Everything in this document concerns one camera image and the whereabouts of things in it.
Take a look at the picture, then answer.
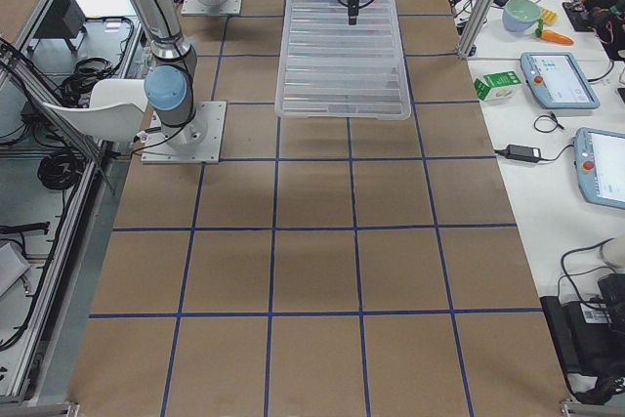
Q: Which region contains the yellow toy corn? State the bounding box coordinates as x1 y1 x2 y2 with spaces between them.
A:
540 8 558 26

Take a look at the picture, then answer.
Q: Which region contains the teach pendant upper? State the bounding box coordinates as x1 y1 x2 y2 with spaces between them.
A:
520 52 600 110

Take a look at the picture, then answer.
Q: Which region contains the black power adapter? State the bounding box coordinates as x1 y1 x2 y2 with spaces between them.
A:
494 144 542 163

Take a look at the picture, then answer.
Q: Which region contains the teach pendant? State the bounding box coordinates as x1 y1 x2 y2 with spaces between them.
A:
574 127 624 209
520 52 600 110

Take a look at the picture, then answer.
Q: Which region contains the green white milk carton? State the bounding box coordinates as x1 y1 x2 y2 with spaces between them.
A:
474 71 521 102

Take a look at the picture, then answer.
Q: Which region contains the toy carrot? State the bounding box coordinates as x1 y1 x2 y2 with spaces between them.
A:
535 20 574 46

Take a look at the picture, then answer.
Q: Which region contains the white chair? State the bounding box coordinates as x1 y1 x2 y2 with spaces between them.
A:
43 78 147 143

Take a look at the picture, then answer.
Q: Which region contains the green bowl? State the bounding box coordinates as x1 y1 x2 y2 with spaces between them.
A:
502 0 541 32

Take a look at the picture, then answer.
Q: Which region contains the teach pendant lower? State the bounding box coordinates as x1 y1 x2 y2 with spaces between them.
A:
574 127 624 209

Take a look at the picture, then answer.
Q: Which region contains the clear plastic box lid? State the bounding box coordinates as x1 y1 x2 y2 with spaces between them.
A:
274 0 411 120

